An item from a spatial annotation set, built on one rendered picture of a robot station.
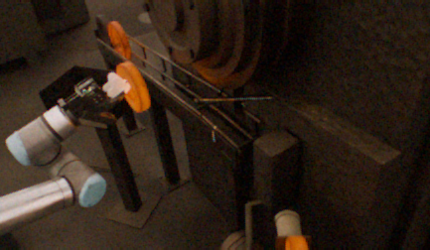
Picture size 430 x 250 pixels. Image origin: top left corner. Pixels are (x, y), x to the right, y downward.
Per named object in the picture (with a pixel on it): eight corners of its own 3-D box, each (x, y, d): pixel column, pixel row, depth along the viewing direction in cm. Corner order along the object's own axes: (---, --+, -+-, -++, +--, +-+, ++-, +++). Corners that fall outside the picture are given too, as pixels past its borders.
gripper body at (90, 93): (100, 84, 102) (62, 110, 99) (116, 106, 108) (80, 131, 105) (91, 74, 107) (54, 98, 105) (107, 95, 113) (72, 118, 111)
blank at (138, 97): (120, 56, 115) (110, 59, 113) (142, 68, 103) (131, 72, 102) (134, 99, 123) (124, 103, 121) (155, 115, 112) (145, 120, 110)
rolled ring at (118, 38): (127, 67, 179) (134, 65, 181) (121, 36, 165) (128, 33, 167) (111, 48, 189) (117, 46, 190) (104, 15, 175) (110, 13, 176)
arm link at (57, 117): (69, 144, 105) (60, 128, 111) (83, 134, 106) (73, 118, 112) (48, 124, 98) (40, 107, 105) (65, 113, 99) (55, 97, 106)
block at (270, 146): (281, 185, 112) (283, 123, 97) (300, 201, 106) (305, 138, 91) (253, 201, 107) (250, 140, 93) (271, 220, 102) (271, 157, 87)
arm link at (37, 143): (21, 153, 109) (-4, 135, 101) (60, 127, 111) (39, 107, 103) (32, 174, 104) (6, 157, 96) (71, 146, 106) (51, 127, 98)
